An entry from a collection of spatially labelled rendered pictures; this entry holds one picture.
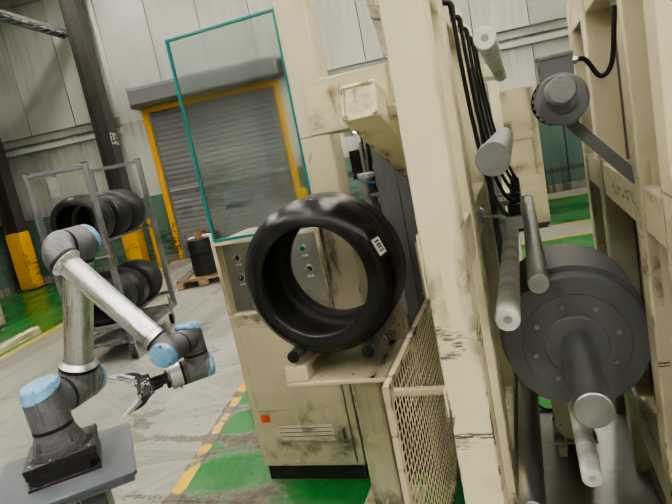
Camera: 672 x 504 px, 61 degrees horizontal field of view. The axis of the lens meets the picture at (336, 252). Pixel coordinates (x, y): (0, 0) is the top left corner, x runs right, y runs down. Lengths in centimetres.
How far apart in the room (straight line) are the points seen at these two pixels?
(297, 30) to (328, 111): 76
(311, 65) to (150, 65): 1019
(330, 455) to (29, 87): 1159
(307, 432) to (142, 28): 1044
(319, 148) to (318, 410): 129
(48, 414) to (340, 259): 124
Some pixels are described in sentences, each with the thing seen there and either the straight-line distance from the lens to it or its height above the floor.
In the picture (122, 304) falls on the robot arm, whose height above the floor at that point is 122.
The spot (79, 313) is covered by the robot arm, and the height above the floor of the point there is 117.
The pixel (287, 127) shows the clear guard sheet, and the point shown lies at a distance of 261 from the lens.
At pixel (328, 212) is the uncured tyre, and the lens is 190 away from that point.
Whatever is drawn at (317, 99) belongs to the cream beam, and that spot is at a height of 173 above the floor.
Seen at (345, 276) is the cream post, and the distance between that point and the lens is 233.
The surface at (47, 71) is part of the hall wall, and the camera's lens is 1338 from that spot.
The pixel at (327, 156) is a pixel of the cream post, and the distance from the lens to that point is 226.
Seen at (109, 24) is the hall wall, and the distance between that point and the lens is 1282.
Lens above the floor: 159
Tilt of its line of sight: 10 degrees down
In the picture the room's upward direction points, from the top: 11 degrees counter-clockwise
